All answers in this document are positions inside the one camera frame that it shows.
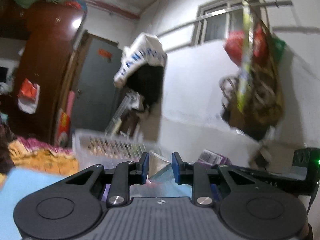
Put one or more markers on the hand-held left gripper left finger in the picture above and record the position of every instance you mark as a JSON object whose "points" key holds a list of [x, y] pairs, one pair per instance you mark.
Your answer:
{"points": [[144, 168]]}

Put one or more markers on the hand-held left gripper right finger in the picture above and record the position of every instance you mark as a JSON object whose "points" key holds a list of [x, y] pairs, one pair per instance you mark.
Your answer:
{"points": [[175, 168]]}

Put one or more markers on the grey box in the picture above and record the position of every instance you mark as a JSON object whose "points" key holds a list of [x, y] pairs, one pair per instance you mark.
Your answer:
{"points": [[160, 167]]}

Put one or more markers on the purple and white box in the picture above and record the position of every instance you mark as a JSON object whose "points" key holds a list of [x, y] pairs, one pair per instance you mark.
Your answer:
{"points": [[212, 157]]}

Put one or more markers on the white plastic basket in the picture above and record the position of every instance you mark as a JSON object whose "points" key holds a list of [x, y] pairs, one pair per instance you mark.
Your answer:
{"points": [[110, 147]]}

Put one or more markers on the metal crutches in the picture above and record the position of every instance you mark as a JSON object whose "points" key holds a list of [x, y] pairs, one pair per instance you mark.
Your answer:
{"points": [[122, 115]]}

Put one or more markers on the red decorated packet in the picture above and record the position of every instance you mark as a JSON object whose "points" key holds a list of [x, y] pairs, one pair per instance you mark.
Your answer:
{"points": [[63, 127]]}

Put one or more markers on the grey door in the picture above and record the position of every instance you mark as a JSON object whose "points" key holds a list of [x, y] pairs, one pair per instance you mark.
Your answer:
{"points": [[97, 85]]}

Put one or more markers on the floral blanket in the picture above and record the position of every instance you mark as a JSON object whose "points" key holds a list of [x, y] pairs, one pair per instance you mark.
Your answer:
{"points": [[42, 155]]}

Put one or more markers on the wooden boards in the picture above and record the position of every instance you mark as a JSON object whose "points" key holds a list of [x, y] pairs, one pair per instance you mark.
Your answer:
{"points": [[75, 80]]}

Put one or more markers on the white and black hoodie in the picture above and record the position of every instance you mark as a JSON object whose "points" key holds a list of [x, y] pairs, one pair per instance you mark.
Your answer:
{"points": [[145, 52]]}

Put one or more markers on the yellow green strip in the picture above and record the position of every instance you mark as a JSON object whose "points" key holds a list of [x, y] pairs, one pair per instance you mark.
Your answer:
{"points": [[246, 55]]}

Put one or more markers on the red hanging bag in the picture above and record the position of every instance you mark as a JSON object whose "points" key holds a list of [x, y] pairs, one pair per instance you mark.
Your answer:
{"points": [[235, 45]]}

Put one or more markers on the orange and white plastic bag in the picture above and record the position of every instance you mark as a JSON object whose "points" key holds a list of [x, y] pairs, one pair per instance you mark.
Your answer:
{"points": [[27, 95]]}

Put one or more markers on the brown wooden wardrobe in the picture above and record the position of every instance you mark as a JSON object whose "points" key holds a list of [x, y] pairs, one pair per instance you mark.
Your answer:
{"points": [[45, 55]]}

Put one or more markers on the window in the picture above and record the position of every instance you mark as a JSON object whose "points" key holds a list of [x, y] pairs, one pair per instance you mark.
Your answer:
{"points": [[220, 22]]}

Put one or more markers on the red ceiling pipe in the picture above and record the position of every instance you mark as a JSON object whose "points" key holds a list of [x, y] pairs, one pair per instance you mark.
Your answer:
{"points": [[112, 8]]}

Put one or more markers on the red and blue bag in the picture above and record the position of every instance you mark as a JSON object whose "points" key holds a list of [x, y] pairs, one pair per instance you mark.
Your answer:
{"points": [[77, 6]]}

